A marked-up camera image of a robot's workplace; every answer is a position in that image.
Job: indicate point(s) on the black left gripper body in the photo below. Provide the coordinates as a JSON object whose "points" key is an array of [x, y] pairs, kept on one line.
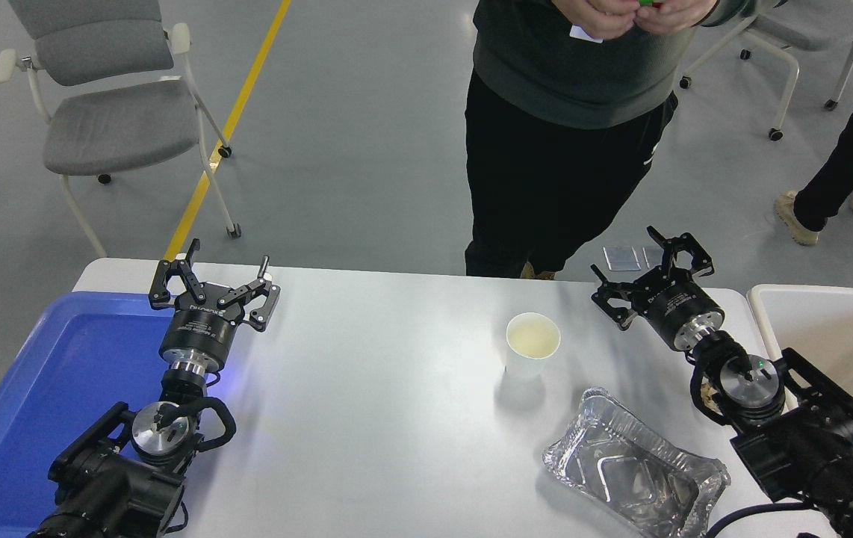
{"points": [[199, 329]]}

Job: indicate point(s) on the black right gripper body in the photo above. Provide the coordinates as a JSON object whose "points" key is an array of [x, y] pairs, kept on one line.
{"points": [[684, 310]]}

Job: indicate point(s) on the white paper cup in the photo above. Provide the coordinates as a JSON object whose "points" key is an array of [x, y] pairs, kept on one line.
{"points": [[531, 347]]}

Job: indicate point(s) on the small white card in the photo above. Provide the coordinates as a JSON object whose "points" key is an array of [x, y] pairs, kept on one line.
{"points": [[582, 33]]}

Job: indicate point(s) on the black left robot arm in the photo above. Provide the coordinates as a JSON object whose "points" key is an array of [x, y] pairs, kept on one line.
{"points": [[120, 486]]}

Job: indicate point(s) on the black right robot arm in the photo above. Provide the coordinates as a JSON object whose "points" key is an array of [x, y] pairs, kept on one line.
{"points": [[807, 441]]}

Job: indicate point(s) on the person's left hand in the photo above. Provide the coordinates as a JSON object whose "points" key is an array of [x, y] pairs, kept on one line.
{"points": [[677, 16]]}

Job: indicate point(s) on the person's right hand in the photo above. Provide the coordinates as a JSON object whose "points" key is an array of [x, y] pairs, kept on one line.
{"points": [[598, 15]]}

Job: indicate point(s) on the metal floor plate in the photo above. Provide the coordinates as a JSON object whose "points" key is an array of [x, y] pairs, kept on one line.
{"points": [[653, 258], [621, 258]]}

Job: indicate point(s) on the blue plastic tray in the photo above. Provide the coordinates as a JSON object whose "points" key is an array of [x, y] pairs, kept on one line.
{"points": [[60, 373]]}

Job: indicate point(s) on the large pale bin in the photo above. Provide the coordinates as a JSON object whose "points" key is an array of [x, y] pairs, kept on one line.
{"points": [[845, 329]]}

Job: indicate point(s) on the silver foil tray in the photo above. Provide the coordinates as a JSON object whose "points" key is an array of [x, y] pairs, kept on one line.
{"points": [[636, 471]]}

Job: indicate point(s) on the grey chair with armrests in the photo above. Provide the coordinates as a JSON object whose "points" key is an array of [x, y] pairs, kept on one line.
{"points": [[120, 119]]}

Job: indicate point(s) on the person with tan boots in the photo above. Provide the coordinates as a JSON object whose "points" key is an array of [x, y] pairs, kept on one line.
{"points": [[568, 112]]}

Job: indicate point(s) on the grey chair on castors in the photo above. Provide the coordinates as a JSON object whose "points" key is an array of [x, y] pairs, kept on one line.
{"points": [[815, 22]]}

